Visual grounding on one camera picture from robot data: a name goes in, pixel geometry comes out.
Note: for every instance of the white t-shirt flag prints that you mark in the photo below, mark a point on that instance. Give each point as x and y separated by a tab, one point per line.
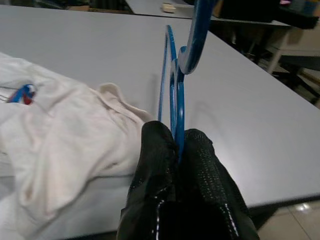
62	137

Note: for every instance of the white table black legs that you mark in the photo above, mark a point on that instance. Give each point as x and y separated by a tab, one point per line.
145	7
250	137

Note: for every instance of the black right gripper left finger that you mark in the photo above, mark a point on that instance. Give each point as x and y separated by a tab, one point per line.
152	162

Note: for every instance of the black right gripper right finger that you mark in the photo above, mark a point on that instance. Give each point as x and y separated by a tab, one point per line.
205	175

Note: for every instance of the small beige block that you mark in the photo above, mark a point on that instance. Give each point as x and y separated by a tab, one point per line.
168	7

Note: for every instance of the blue plastic clothes hanger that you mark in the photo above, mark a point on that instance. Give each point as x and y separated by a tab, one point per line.
180	112

